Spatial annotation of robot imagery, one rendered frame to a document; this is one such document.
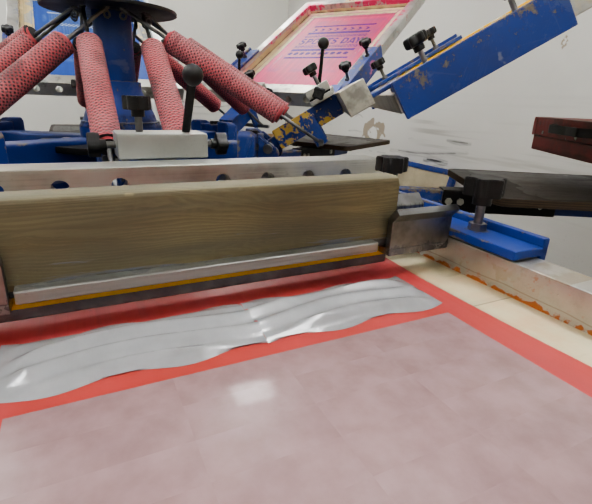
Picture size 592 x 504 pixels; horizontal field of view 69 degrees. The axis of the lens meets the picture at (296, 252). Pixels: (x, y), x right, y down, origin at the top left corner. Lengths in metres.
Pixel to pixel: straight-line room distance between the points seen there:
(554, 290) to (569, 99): 2.10
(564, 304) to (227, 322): 0.29
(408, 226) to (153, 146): 0.37
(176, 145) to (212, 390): 0.43
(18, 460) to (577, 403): 0.33
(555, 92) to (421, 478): 2.39
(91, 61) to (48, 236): 0.64
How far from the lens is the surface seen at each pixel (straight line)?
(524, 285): 0.47
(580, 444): 0.31
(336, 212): 0.43
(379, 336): 0.36
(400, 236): 0.47
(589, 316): 0.44
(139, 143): 0.65
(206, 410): 0.28
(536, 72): 2.63
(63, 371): 0.33
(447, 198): 1.15
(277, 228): 0.40
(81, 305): 0.40
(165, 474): 0.25
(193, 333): 0.34
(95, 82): 0.92
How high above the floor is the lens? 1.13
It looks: 20 degrees down
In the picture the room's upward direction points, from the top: 2 degrees clockwise
